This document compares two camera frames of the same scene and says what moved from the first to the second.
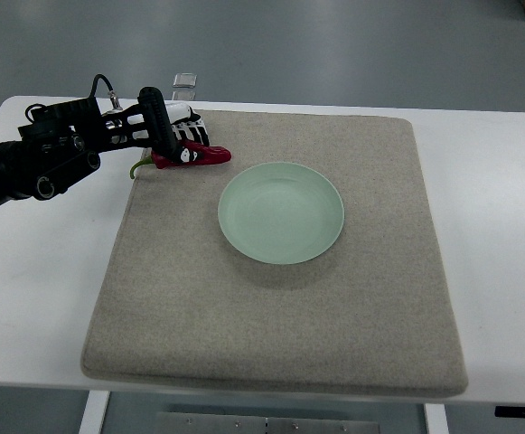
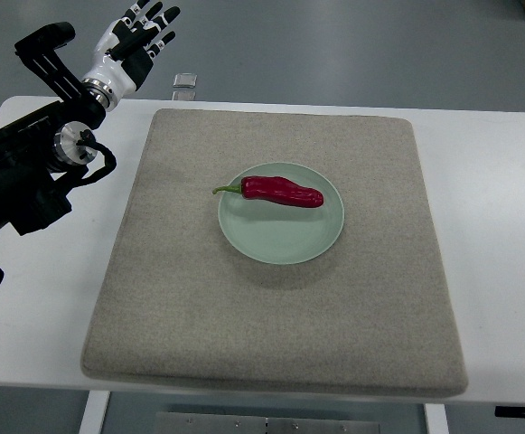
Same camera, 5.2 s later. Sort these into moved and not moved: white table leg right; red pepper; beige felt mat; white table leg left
Moved: red pepper
Not moved: white table leg left; beige felt mat; white table leg right
